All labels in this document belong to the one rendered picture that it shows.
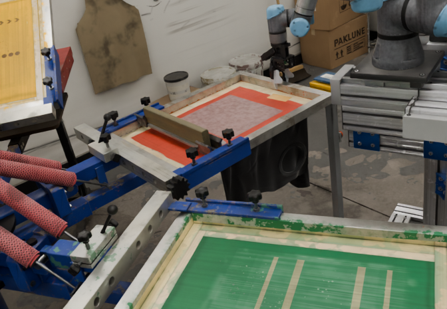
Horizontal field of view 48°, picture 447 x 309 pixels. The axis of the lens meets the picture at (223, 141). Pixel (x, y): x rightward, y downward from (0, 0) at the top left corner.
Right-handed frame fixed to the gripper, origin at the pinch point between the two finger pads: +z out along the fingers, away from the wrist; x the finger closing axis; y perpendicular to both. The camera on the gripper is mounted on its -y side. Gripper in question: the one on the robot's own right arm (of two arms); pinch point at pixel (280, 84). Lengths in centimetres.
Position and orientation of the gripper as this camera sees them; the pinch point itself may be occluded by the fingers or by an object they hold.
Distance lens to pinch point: 229.2
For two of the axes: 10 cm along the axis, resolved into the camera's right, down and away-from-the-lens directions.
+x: 7.6, -4.1, 5.1
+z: 1.6, 8.7, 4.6
